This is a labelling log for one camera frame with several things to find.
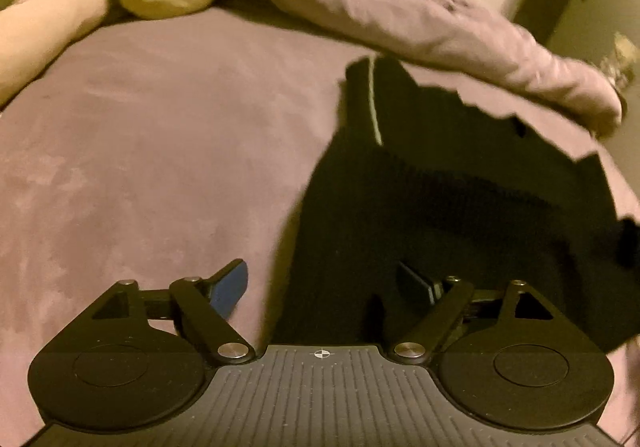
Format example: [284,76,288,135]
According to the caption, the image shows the purple duvet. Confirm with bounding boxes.
[42,0,626,138]

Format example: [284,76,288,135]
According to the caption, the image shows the cream wrapped bouquet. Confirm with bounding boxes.
[597,31,632,93]

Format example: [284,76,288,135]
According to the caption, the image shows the black knit sweater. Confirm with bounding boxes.
[272,54,640,358]

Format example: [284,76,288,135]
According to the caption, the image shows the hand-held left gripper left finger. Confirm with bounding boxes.
[90,258,257,368]

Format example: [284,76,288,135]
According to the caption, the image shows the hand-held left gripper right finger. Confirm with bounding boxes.
[389,262,551,367]

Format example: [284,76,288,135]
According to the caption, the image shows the bed with purple sheet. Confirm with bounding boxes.
[0,7,640,447]

